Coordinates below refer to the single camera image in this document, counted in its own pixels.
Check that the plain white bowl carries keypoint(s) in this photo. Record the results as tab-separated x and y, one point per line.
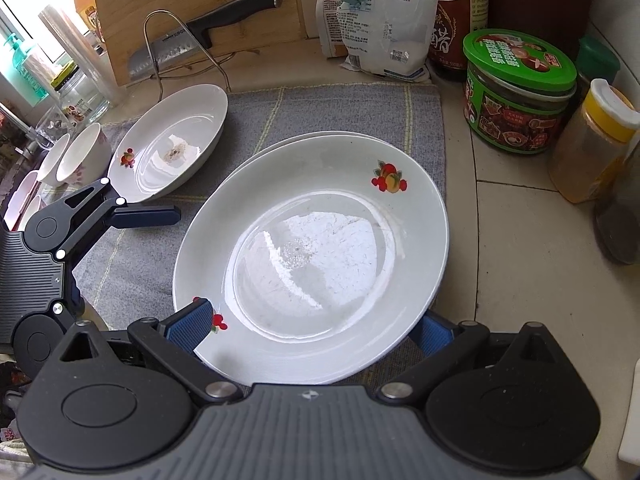
50	162

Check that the white plate with brown stain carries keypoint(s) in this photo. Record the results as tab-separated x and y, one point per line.
190	115

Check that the glass jar with green lid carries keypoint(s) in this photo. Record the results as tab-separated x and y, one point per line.
82	102

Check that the grey checked dish cloth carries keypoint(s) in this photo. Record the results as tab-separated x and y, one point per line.
325	105

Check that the orange and white packet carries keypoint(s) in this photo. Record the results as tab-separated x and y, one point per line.
332	25

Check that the large orange cooking wine bottle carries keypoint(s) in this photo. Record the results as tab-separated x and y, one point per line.
87	15

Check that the white plastic bag blue print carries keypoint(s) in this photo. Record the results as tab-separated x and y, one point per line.
395	35

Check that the dark soy sauce bottle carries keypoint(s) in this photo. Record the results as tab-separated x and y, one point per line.
460	25

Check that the clear bottle with red cap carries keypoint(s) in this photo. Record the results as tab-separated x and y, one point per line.
622	220

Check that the small jar with green cap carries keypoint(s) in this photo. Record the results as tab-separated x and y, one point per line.
597	62

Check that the white plastic box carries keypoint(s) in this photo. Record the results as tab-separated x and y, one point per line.
631	425

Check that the bamboo cutting board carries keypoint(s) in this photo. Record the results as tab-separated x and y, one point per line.
200	0

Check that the white fruit print plate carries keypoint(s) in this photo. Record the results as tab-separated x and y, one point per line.
340	132
320	260

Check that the clear glass mug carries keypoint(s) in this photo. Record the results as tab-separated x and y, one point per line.
52	130

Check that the clear cling film roll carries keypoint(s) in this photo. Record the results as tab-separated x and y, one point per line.
40	67
95	70

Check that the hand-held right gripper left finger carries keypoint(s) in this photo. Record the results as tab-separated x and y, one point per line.
192	322

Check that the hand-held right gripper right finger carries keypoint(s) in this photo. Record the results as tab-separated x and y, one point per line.
435	335

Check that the green soap dispenser bottle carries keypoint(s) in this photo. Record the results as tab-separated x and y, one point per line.
22	75

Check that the sauce jar with green lid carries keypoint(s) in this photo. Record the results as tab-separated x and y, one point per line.
515	110

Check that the white bowl with pink flowers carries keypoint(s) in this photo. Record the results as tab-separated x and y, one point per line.
87	160
22	195

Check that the dark brown knife block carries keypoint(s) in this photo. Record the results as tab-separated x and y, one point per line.
540	0

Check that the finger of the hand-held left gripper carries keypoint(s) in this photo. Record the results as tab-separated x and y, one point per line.
70	310
150	216

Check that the spice jar with yellow lid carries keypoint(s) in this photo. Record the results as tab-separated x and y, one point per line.
585	160

